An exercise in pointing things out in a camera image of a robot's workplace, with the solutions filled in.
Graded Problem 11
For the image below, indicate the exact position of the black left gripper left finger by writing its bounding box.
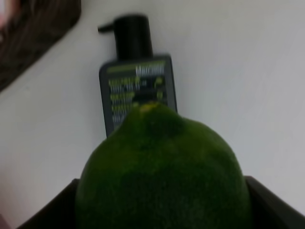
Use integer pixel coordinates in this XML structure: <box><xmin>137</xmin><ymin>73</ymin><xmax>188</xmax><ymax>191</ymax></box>
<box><xmin>18</xmin><ymin>179</ymin><xmax>79</xmax><ymax>229</ymax></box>

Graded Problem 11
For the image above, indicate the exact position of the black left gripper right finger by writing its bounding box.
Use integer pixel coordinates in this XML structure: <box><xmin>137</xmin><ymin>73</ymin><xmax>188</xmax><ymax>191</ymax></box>
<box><xmin>245</xmin><ymin>176</ymin><xmax>305</xmax><ymax>229</ymax></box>

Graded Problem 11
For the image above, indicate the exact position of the green lime fruit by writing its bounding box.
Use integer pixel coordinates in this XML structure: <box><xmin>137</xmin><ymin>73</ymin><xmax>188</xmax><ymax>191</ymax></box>
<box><xmin>75</xmin><ymin>102</ymin><xmax>254</xmax><ymax>229</ymax></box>

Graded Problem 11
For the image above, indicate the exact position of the dark grey flat bottle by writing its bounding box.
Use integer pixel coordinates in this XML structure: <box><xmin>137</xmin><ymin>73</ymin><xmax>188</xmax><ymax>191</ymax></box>
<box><xmin>98</xmin><ymin>14</ymin><xmax>177</xmax><ymax>136</ymax></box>

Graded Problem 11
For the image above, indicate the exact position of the dark brown wicker basket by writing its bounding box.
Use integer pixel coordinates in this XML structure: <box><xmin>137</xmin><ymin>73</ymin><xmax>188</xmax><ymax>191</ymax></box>
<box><xmin>0</xmin><ymin>0</ymin><xmax>81</xmax><ymax>91</ymax></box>

